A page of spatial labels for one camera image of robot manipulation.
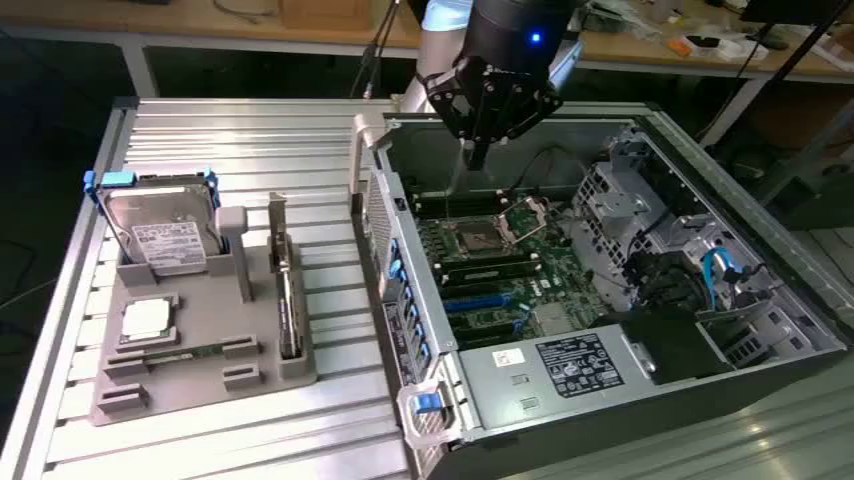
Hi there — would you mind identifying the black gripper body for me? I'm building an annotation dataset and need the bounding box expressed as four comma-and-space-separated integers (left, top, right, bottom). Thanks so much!
457, 0, 589, 106

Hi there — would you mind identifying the graphics card with fan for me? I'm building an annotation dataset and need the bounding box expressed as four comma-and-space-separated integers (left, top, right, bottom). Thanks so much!
264, 191, 307, 362

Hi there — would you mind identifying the open PC case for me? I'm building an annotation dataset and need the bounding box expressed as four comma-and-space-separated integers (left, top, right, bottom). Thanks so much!
347, 102, 854, 480

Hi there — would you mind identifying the metal socket cover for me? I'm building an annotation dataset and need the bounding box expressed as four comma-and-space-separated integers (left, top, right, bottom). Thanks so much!
491, 194, 557, 247

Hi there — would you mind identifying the metal disk bay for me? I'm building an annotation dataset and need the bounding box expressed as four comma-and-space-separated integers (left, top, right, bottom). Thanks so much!
571, 159, 673, 301

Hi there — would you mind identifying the CPU socket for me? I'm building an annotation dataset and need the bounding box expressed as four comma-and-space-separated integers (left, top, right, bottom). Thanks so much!
451, 217, 519, 252

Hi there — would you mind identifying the black and white item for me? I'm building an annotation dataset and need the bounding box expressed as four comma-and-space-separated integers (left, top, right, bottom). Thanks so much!
686, 33, 743, 62

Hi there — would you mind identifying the wooden desk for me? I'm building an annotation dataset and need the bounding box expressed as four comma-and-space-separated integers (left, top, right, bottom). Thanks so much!
573, 0, 854, 146
0, 0, 429, 99

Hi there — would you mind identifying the dark RAM stick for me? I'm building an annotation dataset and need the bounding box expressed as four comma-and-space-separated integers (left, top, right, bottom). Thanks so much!
439, 257, 543, 287

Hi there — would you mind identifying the green motherboard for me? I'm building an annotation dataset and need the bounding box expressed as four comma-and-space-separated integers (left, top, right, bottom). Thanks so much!
411, 189, 626, 351

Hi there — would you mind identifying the blue expansion slot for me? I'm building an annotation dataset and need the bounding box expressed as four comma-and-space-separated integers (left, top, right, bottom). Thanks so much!
443, 293, 517, 314

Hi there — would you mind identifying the silver heatsink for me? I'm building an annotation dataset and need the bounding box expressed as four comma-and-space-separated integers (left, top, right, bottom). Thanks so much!
533, 304, 583, 337

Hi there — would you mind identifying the black pole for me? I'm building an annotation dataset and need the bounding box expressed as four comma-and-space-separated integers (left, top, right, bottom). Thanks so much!
770, 14, 846, 86

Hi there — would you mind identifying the black monitor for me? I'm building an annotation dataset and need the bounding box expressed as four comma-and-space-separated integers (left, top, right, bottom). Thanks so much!
738, 0, 854, 25

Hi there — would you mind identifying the hard disk with blue carrier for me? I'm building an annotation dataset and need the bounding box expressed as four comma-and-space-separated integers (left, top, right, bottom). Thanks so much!
83, 168, 226, 279

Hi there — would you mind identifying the grey parts rack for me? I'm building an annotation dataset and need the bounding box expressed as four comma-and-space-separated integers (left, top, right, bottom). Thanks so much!
88, 204, 320, 428

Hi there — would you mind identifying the grey power supply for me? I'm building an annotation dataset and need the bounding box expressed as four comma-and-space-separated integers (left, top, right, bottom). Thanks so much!
457, 323, 669, 437

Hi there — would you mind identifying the silver CPU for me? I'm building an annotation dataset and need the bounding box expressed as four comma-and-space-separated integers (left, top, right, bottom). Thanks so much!
119, 298, 179, 345

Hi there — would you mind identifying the green RAM stick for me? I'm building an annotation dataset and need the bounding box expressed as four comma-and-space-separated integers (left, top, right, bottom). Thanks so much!
142, 346, 230, 362

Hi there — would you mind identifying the black hanging cable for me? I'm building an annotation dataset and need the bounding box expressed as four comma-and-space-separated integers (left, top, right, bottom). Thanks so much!
347, 0, 402, 101

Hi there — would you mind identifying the blue wire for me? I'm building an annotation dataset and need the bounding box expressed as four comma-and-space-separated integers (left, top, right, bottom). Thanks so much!
699, 246, 735, 314

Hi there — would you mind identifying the grey flat wire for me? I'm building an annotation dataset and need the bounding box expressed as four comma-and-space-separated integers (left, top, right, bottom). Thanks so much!
693, 297, 780, 321

